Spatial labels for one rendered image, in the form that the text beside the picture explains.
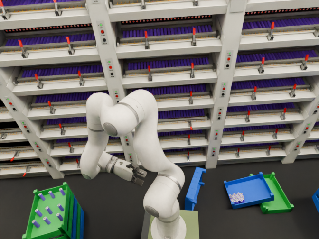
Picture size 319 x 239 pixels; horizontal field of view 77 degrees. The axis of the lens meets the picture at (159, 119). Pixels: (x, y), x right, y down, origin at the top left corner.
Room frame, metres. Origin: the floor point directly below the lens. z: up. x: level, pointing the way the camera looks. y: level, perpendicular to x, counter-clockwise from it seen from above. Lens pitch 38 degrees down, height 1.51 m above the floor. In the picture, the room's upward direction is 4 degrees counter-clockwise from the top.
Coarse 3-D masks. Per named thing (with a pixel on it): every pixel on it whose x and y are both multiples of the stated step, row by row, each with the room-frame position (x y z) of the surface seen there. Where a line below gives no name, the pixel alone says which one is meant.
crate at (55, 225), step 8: (64, 184) 0.79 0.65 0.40; (40, 192) 0.77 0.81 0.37; (56, 192) 0.79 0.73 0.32; (40, 200) 0.73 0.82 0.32; (48, 200) 0.73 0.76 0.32; (56, 200) 0.73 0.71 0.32; (64, 200) 0.72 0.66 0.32; (32, 208) 0.65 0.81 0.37; (40, 208) 0.68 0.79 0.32; (56, 208) 0.67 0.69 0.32; (64, 208) 0.64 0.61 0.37; (32, 216) 0.61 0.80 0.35; (48, 216) 0.62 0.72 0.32; (56, 216) 0.62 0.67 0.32; (64, 216) 0.59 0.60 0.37; (32, 224) 0.57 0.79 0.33; (40, 224) 0.58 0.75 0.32; (56, 224) 0.57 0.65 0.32; (64, 224) 0.55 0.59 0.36; (32, 232) 0.53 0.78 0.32; (40, 232) 0.53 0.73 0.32; (48, 232) 0.50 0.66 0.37; (56, 232) 0.51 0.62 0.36; (64, 232) 0.52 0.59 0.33
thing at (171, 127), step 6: (204, 108) 1.28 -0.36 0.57; (210, 114) 1.18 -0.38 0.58; (210, 120) 1.16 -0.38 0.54; (162, 126) 1.16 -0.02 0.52; (168, 126) 1.15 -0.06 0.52; (174, 126) 1.15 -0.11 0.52; (180, 126) 1.15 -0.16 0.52; (186, 126) 1.14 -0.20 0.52; (192, 126) 1.14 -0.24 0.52; (198, 126) 1.13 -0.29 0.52; (204, 126) 1.13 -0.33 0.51; (210, 126) 1.13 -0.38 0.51; (132, 132) 1.14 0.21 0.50
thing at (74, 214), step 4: (76, 200) 0.80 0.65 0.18; (76, 204) 0.77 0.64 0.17; (76, 208) 0.75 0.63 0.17; (76, 212) 0.72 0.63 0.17; (76, 216) 0.69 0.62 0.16; (72, 220) 0.67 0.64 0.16; (72, 224) 0.64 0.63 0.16; (72, 228) 0.61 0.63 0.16; (72, 232) 0.56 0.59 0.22; (72, 236) 0.54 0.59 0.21
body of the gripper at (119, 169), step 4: (120, 160) 0.66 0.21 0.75; (116, 164) 0.64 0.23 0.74; (120, 164) 0.64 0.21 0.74; (124, 164) 0.64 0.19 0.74; (128, 164) 0.64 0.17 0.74; (112, 168) 0.63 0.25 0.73; (116, 168) 0.63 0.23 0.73; (120, 168) 0.62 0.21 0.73; (124, 168) 0.62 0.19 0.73; (128, 168) 0.62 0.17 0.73; (132, 168) 0.63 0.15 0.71; (112, 172) 0.63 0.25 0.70; (116, 172) 0.63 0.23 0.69; (120, 172) 0.62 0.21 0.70; (124, 172) 0.61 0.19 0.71; (128, 172) 0.61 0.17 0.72; (132, 172) 0.60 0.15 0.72; (120, 176) 0.63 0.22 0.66; (124, 176) 0.61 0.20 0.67; (128, 176) 0.61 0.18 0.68; (128, 180) 0.61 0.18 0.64
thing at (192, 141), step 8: (160, 136) 1.22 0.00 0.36; (168, 136) 1.21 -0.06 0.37; (176, 136) 1.20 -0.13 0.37; (184, 136) 1.20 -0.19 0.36; (192, 136) 1.19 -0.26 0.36; (200, 136) 1.20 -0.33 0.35; (208, 136) 1.16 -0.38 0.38; (160, 144) 1.16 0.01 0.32; (168, 144) 1.16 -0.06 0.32; (176, 144) 1.15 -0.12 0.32; (184, 144) 1.15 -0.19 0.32; (192, 144) 1.14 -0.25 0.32; (200, 144) 1.14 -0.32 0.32; (208, 144) 1.13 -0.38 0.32
